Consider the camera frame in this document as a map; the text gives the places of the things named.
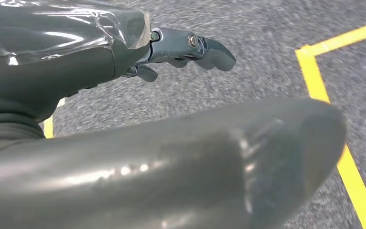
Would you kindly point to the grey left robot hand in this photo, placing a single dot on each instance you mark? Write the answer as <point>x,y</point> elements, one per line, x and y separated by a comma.
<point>170,164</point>

